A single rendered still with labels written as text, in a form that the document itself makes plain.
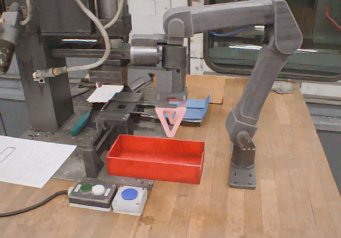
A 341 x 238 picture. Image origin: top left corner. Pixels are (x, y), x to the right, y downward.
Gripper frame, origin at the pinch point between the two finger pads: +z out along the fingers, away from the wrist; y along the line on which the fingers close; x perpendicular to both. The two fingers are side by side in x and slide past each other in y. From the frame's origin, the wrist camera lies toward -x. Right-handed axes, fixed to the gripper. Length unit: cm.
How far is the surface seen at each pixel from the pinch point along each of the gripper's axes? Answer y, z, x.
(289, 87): -60, 0, 45
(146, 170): -1.1, 12.8, -6.5
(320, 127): -75, 22, 67
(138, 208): 12.0, 16.0, -6.4
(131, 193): 8.8, 14.0, -8.5
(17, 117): -110, 36, -106
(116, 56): -19.4, -14.4, -18.4
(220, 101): -46.9, 4.6, 15.0
